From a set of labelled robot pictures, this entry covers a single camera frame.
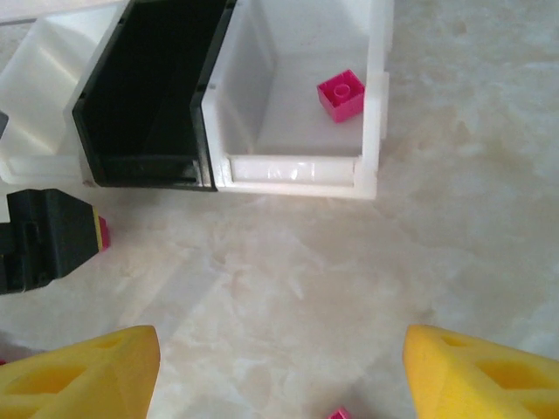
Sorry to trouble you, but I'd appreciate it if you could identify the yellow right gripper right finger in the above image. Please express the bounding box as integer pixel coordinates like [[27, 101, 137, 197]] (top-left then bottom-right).
[[403, 324, 559, 419]]

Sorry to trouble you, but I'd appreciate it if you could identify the black plastic bin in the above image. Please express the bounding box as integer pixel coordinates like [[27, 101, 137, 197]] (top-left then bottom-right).
[[72, 0, 239, 193]]

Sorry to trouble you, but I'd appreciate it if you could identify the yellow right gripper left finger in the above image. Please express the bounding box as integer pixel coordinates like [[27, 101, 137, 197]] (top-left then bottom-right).
[[0, 324, 162, 419]]

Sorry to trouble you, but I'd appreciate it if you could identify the white plastic bin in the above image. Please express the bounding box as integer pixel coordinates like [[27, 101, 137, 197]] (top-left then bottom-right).
[[0, 3, 126, 184], [200, 0, 397, 201]]

